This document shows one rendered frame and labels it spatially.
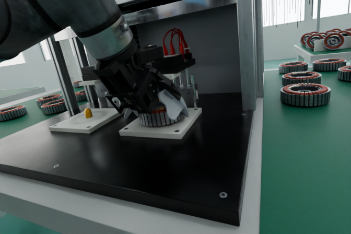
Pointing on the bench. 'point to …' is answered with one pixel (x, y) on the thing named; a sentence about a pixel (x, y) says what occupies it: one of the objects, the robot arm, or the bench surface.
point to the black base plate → (145, 160)
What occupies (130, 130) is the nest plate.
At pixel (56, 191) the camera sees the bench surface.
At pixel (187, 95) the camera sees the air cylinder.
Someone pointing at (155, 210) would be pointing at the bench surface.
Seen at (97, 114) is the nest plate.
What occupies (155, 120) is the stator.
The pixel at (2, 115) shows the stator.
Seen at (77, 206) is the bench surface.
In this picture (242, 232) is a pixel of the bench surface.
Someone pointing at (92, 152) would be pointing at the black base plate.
